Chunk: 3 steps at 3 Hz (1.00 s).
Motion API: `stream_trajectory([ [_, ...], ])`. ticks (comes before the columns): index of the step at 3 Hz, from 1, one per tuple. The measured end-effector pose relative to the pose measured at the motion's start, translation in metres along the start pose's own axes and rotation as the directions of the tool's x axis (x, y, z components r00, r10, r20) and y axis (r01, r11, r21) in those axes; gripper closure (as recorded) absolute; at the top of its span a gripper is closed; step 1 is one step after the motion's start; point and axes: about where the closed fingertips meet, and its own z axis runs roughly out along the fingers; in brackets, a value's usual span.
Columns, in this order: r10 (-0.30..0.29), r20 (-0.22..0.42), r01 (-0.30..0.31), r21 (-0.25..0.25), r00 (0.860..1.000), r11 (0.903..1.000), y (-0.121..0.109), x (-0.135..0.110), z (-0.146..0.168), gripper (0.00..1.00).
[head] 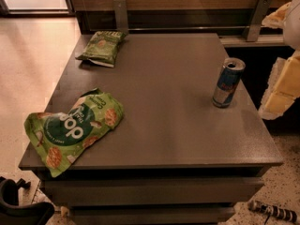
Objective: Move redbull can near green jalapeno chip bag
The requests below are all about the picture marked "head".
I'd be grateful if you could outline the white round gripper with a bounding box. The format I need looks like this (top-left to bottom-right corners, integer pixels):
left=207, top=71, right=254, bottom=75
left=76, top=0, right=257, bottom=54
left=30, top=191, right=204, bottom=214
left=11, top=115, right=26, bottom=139
left=259, top=0, right=300, bottom=120

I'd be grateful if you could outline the blue silver redbull can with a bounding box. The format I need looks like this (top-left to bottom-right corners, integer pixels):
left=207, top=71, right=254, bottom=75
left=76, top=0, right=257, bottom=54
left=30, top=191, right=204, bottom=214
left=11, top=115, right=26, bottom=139
left=212, top=57, right=246, bottom=108

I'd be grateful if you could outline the green jalapeno chip bag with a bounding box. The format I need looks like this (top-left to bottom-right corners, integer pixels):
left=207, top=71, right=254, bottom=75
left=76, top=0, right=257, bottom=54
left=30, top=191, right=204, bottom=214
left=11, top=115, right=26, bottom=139
left=76, top=31, right=126, bottom=68

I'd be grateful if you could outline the large green pop snack bag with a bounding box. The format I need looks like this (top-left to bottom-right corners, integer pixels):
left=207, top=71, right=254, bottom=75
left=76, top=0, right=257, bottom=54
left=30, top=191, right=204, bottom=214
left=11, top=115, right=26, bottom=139
left=24, top=89, right=124, bottom=178

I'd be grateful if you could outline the grey drawer cabinet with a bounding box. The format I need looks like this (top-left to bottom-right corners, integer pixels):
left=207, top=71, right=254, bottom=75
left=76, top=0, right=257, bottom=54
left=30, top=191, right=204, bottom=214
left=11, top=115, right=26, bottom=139
left=18, top=32, right=285, bottom=225

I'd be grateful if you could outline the black white striped tool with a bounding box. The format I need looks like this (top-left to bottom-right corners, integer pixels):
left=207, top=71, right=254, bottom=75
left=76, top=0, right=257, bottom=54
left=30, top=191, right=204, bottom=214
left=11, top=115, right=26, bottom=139
left=247, top=200, right=300, bottom=225

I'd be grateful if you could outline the right metal wall bracket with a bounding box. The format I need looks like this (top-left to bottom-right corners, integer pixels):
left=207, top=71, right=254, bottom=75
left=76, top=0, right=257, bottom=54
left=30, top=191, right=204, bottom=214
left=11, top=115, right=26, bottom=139
left=243, top=0, right=272, bottom=42

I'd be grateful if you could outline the metal wall bracket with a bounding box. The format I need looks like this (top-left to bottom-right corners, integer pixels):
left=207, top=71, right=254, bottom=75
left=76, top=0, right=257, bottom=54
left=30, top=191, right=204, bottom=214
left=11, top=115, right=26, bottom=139
left=243, top=0, right=272, bottom=42
left=113, top=0, right=128, bottom=34

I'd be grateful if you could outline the left metal wall bracket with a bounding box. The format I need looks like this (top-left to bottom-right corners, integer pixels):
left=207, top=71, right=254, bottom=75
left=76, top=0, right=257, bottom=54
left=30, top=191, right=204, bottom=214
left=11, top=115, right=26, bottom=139
left=113, top=0, right=128, bottom=34

